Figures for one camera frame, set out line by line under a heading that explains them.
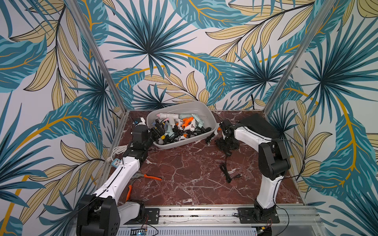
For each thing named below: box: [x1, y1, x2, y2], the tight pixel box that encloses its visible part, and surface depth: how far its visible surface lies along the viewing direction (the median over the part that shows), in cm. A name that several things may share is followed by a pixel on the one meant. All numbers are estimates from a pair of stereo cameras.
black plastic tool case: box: [236, 112, 282, 140], surface depth 106 cm
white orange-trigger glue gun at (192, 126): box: [187, 119, 196, 132], surface depth 102 cm
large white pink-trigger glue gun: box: [156, 112, 183, 128], surface depth 108 cm
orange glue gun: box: [182, 117, 194, 128], surface depth 105 cm
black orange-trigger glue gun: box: [223, 147, 233, 159], surface depth 96 cm
